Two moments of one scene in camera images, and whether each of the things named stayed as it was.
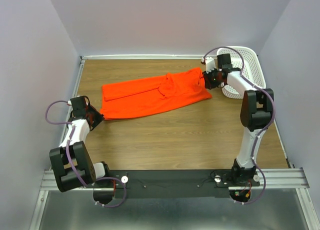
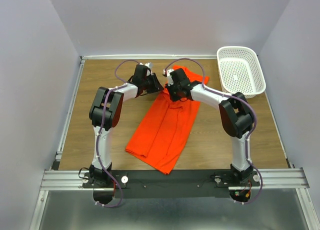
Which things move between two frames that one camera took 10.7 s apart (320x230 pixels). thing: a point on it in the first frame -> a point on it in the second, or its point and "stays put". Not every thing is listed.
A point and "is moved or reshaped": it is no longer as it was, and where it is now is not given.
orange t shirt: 152,94 is moved or reshaped
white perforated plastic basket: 252,71 stays put
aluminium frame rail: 287,178 stays put
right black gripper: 208,84 -> 173,99
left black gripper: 99,117 -> 157,87
